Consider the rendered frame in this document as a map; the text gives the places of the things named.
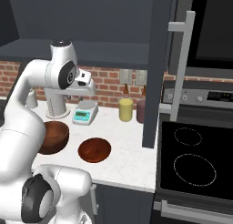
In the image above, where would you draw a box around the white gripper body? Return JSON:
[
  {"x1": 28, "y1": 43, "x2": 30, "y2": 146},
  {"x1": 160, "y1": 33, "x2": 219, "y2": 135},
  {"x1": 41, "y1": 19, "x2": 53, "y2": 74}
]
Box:
[{"x1": 71, "y1": 80, "x2": 97, "y2": 98}]

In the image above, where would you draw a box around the large brown wooden bowl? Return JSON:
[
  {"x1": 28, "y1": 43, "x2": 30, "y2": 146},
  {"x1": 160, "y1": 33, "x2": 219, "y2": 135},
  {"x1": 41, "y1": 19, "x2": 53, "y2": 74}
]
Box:
[{"x1": 37, "y1": 120, "x2": 70, "y2": 156}]

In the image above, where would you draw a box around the small brown wooden bowl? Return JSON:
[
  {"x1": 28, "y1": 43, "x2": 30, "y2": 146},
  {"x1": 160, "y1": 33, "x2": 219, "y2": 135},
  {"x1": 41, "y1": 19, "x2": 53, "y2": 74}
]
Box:
[{"x1": 77, "y1": 137, "x2": 113, "y2": 164}]

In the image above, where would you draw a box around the dark blue open cabinet door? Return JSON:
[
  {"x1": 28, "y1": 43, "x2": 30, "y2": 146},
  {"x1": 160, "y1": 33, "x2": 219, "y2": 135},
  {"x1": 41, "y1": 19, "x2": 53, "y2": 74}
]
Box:
[{"x1": 142, "y1": 0, "x2": 179, "y2": 149}]

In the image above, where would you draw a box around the dark blue base cabinet door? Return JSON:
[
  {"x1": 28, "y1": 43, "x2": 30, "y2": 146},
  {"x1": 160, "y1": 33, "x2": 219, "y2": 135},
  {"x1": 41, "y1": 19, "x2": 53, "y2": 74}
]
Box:
[{"x1": 90, "y1": 181, "x2": 156, "y2": 224}]

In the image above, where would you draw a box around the white and teal kitchen scale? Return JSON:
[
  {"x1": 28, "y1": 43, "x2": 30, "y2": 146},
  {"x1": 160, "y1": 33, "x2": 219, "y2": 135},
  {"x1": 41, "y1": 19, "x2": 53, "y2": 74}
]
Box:
[{"x1": 71, "y1": 99, "x2": 99, "y2": 127}]

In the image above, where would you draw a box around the yellow squeeze bottle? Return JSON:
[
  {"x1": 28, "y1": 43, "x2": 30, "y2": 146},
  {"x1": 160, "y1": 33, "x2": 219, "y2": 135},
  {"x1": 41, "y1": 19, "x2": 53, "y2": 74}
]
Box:
[{"x1": 118, "y1": 83, "x2": 134, "y2": 123}]

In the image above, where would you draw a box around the dark red squeeze bottle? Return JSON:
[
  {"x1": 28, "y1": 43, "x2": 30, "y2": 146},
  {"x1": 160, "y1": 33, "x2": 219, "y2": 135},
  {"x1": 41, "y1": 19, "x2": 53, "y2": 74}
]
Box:
[{"x1": 136, "y1": 85, "x2": 148, "y2": 125}]

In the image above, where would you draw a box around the small white shaker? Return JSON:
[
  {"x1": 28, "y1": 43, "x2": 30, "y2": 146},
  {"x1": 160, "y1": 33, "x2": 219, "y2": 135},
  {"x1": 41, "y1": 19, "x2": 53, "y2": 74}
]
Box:
[{"x1": 25, "y1": 88, "x2": 39, "y2": 109}]

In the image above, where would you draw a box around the steel oven range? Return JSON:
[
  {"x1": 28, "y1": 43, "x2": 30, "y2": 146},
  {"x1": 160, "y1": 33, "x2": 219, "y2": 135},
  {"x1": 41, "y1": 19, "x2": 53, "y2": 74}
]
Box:
[{"x1": 152, "y1": 80, "x2": 233, "y2": 224}]

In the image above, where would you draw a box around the black glass hob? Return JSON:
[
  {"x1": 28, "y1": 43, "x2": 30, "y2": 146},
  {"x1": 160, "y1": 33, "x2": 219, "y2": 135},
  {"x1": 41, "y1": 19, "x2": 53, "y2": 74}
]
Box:
[{"x1": 157, "y1": 120, "x2": 233, "y2": 202}]

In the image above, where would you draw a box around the black microwave oven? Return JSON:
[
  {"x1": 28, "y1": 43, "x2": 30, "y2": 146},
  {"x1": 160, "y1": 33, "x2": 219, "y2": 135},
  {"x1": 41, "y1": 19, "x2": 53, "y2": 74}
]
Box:
[{"x1": 167, "y1": 0, "x2": 233, "y2": 80}]

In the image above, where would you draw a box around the grey wall outlet plate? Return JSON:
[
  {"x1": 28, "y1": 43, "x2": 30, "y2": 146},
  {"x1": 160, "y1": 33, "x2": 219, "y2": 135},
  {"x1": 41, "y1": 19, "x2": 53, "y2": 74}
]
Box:
[
  {"x1": 134, "y1": 69, "x2": 148, "y2": 87},
  {"x1": 119, "y1": 68, "x2": 133, "y2": 86}
]

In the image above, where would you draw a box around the dark blue open wall cabinet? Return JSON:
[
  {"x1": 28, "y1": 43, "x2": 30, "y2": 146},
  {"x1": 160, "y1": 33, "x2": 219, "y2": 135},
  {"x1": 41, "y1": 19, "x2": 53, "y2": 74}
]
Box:
[{"x1": 0, "y1": 0, "x2": 154, "y2": 71}]

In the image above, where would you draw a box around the long silver cabinet door handle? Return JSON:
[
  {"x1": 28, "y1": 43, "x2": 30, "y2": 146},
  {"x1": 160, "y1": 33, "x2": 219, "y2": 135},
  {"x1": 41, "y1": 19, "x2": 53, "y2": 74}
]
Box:
[{"x1": 159, "y1": 10, "x2": 197, "y2": 123}]

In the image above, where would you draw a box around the silver base cabinet handle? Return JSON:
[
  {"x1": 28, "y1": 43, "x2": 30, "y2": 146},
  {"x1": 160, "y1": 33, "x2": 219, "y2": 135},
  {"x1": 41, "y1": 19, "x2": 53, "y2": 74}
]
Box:
[{"x1": 89, "y1": 183, "x2": 100, "y2": 217}]

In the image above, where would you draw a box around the silver oven door handle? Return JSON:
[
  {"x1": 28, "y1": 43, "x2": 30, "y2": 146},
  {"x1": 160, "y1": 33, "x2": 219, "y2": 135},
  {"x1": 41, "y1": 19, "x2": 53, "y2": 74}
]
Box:
[{"x1": 153, "y1": 199, "x2": 233, "y2": 224}]

